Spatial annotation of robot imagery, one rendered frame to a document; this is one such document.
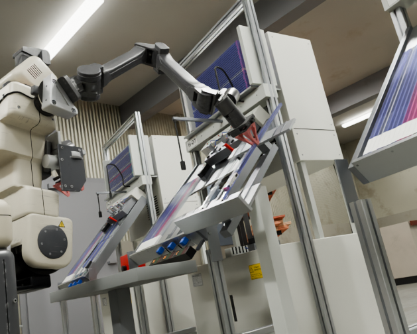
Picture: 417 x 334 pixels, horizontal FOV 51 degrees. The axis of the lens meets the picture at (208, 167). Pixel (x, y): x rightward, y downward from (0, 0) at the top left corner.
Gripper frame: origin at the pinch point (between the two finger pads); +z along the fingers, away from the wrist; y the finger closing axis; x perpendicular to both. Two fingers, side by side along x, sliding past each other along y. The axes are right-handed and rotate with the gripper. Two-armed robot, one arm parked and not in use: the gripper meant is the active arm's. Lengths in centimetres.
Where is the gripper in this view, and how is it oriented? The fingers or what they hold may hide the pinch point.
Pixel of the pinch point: (255, 142)
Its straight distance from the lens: 157.1
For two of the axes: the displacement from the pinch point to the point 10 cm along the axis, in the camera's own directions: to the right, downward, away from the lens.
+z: 6.3, 7.4, 2.3
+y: -6.2, 3.0, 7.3
